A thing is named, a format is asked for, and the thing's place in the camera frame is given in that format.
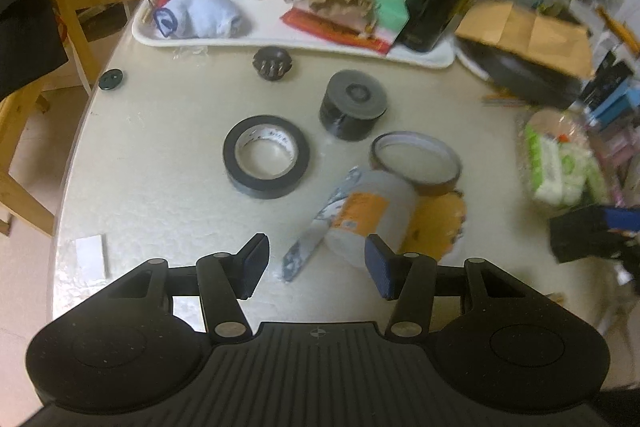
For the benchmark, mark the red packet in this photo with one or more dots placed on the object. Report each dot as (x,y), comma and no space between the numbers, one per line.
(335,28)

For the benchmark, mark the white card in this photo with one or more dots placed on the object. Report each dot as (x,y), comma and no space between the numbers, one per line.
(91,257)

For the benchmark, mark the green and white wipes packet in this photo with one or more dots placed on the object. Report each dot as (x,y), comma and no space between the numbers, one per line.
(542,162)
(580,172)

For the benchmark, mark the light blue sock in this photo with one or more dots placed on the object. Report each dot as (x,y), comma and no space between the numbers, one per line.
(205,14)

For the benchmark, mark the white tray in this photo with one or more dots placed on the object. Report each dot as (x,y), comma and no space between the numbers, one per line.
(265,32)

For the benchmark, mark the black round button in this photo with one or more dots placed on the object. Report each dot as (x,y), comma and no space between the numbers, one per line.
(111,80)

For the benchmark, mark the amber tape roll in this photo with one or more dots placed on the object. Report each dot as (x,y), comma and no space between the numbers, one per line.
(427,187)

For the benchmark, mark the black cloth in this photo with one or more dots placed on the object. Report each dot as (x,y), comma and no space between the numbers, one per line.
(25,42)

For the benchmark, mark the green box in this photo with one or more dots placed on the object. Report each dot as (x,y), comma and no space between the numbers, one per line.
(392,9)

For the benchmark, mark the crumpled brown paper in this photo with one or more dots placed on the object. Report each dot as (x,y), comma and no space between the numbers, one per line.
(340,2)

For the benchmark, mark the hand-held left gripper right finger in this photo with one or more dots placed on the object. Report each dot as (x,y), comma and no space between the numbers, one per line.
(377,269)

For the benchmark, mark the black cylindrical spool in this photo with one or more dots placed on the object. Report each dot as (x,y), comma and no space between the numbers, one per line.
(350,114)

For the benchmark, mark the black plug adapter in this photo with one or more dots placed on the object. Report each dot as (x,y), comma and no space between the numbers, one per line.
(271,63)

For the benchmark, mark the white jar with orange label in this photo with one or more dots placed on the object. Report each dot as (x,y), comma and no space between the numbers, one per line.
(367,212)

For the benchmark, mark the grey printed packet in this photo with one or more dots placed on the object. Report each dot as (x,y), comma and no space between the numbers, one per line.
(310,237)

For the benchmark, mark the blue cardboard box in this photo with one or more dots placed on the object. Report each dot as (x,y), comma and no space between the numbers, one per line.
(615,99)

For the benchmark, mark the wooden chair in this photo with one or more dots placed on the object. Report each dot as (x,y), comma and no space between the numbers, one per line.
(75,17)

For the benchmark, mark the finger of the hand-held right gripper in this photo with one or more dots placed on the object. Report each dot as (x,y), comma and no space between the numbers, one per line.
(582,234)

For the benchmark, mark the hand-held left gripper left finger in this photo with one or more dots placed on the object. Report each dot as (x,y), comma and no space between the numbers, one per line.
(254,267)

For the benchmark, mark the grey zip case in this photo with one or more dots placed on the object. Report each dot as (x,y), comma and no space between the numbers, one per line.
(525,74)

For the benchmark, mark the black tape roll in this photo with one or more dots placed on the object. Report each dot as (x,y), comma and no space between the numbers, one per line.
(235,169)

